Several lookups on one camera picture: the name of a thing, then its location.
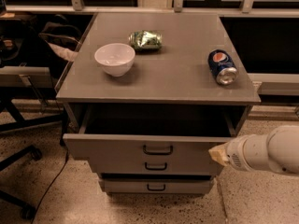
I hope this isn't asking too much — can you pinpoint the grey top drawer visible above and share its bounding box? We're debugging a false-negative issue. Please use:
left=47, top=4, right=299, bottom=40
left=64, top=104, right=236, bottom=163

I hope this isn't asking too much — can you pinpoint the grey drawer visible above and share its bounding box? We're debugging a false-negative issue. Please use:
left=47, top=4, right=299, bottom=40
left=64, top=104, right=236, bottom=163
left=99, top=178, right=213, bottom=194
left=90, top=161, right=222, bottom=175

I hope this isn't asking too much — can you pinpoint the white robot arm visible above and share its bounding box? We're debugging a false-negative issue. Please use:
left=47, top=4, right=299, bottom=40
left=208, top=125, right=299, bottom=175

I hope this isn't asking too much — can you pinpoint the grey drawer cabinet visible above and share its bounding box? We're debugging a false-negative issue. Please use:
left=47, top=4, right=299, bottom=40
left=54, top=12, right=262, bottom=198

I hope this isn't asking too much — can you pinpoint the grey middle drawer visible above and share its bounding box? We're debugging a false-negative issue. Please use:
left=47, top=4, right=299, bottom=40
left=90, top=161, right=222, bottom=175

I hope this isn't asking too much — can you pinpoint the grey bottom drawer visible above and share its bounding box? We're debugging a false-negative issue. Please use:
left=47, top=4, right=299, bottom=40
left=99, top=178, right=213, bottom=194

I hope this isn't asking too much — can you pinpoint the blue pepsi can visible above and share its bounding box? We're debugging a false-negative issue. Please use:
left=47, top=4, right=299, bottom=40
left=207, top=49, right=238, bottom=85

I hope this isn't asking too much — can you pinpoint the green crumpled chip bag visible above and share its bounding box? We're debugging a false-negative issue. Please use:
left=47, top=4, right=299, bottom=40
left=129, top=30, right=162, bottom=51

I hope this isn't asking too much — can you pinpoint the white ceramic bowl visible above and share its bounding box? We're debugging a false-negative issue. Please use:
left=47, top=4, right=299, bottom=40
left=94, top=43, right=135, bottom=77

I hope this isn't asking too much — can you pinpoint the dark jacket on chair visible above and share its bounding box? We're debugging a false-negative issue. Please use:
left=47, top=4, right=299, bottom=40
left=38, top=14, right=82, bottom=62

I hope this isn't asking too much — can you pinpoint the grey side desk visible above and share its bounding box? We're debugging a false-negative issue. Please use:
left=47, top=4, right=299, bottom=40
left=0, top=66, right=53, bottom=88

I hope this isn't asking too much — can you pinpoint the black middle drawer handle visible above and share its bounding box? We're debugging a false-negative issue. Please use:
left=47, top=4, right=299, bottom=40
left=144, top=162, right=168, bottom=171

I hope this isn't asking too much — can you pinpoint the black drawer handle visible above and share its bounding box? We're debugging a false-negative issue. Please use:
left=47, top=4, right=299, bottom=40
left=143, top=145, right=173, bottom=156
left=144, top=162, right=168, bottom=171
left=147, top=184, right=166, bottom=191

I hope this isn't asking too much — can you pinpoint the black top drawer handle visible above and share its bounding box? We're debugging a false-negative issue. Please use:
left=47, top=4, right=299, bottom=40
left=143, top=145, right=173, bottom=156

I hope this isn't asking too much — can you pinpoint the black bottom drawer handle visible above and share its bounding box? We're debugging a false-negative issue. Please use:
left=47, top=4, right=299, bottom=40
left=147, top=184, right=166, bottom=191

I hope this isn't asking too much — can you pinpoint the black floor cable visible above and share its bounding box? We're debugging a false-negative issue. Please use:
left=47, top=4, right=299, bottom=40
left=29, top=147, right=71, bottom=224

